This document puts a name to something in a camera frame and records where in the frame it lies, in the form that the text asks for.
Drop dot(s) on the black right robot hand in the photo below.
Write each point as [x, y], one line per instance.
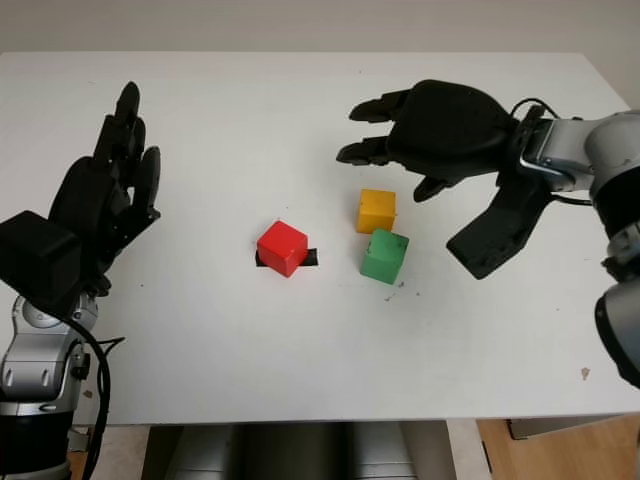
[450, 130]

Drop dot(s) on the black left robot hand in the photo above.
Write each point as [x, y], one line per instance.
[90, 200]

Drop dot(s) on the yellow cube block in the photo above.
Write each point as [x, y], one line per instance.
[377, 210]

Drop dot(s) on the green cube block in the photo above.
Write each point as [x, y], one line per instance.
[382, 260]

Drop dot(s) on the red cube block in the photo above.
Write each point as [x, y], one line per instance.
[280, 245]

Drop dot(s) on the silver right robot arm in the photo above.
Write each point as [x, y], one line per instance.
[615, 150]

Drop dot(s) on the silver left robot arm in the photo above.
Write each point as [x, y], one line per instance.
[35, 360]

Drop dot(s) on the black tape strip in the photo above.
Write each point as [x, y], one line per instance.
[311, 257]

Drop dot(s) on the white table leg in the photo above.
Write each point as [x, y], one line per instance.
[130, 455]
[462, 450]

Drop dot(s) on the grey metal bar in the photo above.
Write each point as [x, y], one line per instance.
[550, 427]

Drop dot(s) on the dark grey robot body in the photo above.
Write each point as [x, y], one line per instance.
[290, 455]

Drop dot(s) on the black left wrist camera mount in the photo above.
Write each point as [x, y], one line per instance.
[40, 260]

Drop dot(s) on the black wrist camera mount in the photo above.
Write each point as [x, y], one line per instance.
[40, 260]
[495, 230]

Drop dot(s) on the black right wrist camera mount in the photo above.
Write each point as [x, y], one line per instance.
[495, 230]

